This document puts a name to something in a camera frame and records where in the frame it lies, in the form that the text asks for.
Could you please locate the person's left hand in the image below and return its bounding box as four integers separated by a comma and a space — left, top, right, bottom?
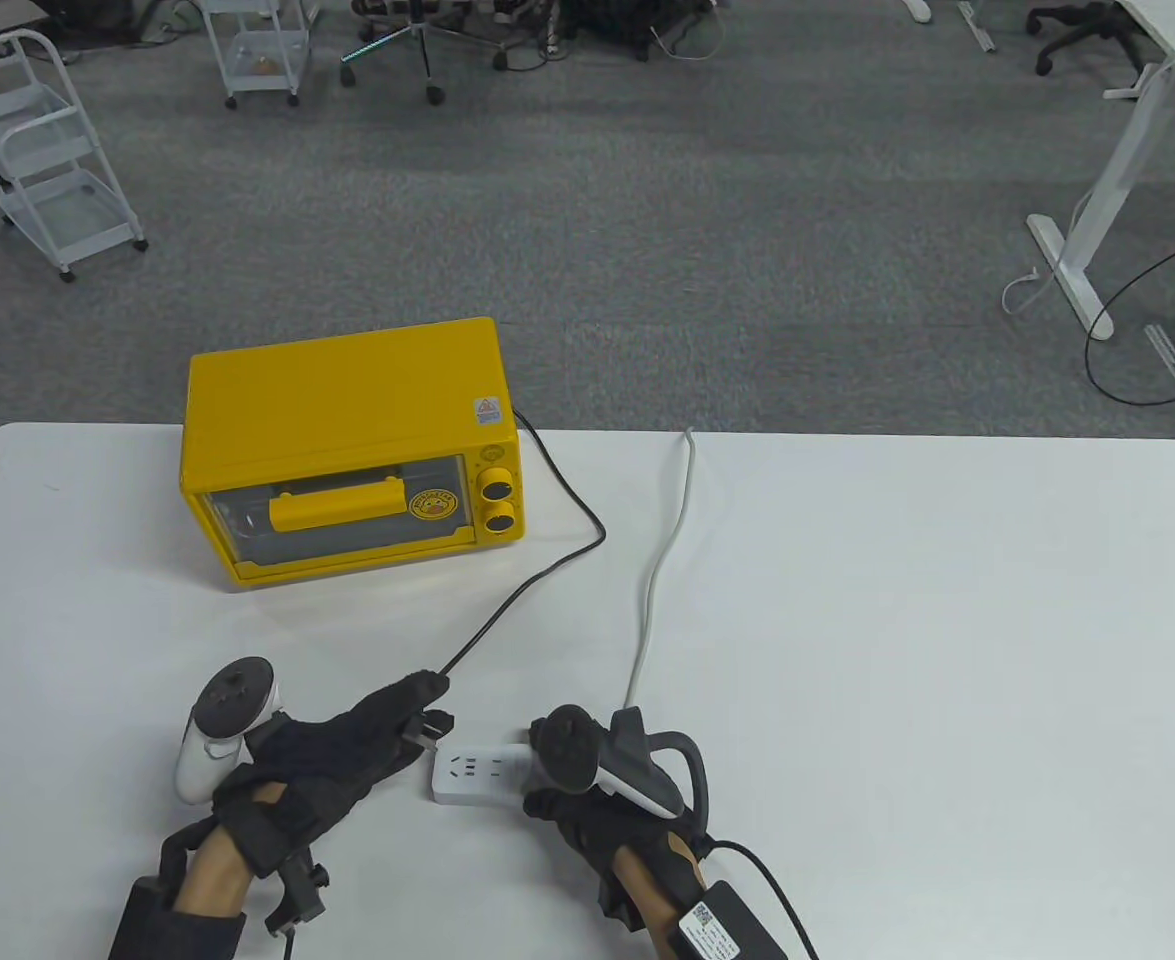
212, 672, 455, 881

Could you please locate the person's right hand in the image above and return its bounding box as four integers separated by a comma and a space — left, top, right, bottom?
522, 785, 716, 931

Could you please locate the white power strip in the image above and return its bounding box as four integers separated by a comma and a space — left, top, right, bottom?
432, 743, 540, 807

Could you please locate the black oven power cord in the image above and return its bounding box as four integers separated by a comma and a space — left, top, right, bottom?
417, 405, 608, 749

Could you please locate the yellow oven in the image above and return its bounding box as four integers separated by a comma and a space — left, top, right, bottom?
179, 317, 529, 589

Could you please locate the white power strip cable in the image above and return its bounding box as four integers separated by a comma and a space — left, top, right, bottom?
624, 426, 698, 713

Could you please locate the person's right forearm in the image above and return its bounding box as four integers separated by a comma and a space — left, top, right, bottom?
612, 835, 710, 960

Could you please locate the person's left forearm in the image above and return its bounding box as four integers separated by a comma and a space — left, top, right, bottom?
107, 780, 293, 960

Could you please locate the grey white handheld controller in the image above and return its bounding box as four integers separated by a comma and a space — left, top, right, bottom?
530, 705, 713, 843
175, 657, 280, 806

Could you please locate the black labelled wrist box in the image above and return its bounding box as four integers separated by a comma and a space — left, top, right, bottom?
677, 880, 790, 960

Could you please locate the large white rolling cart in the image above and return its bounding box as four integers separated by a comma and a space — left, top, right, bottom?
0, 28, 150, 283

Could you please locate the chrome office chair base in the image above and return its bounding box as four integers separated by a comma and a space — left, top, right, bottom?
340, 0, 538, 106

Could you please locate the small white rolling cart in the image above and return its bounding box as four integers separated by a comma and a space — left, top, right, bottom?
199, 0, 313, 109

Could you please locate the black equipment pile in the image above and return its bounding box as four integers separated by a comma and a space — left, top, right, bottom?
552, 0, 723, 61

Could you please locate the black office chair base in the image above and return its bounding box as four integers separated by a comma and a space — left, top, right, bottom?
1025, 0, 1148, 77

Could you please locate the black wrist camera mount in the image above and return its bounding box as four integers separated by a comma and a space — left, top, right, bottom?
265, 858, 331, 941

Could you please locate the black wrist box cable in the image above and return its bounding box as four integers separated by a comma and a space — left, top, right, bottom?
705, 840, 820, 960

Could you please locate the black floor cable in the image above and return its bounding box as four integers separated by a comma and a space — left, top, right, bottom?
1084, 210, 1175, 406

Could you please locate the thin white floor cable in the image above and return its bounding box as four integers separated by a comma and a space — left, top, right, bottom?
1002, 180, 1093, 313

